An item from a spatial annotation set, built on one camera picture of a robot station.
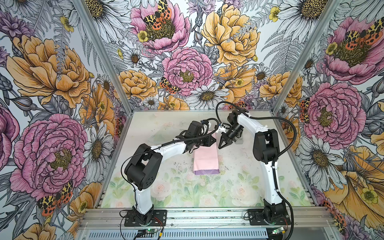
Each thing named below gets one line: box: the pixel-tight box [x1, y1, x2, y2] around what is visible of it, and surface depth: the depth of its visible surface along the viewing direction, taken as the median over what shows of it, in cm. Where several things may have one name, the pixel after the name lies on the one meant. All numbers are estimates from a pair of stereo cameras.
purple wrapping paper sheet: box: [193, 131, 220, 175], surface depth 88 cm
